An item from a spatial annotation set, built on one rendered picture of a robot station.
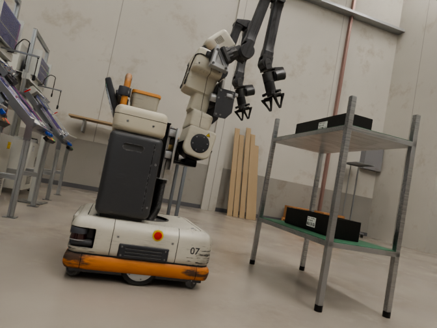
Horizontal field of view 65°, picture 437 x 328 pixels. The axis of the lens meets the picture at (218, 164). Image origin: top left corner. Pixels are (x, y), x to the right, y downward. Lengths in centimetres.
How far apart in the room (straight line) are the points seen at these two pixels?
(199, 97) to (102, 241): 91
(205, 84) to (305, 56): 647
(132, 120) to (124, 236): 53
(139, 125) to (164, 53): 564
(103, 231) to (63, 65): 572
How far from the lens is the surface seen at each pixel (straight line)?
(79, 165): 686
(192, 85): 194
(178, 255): 169
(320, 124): 231
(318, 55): 851
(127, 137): 166
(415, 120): 218
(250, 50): 189
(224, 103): 192
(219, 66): 183
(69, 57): 718
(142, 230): 165
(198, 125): 188
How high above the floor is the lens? 52
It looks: 4 degrees up
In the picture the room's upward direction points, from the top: 11 degrees clockwise
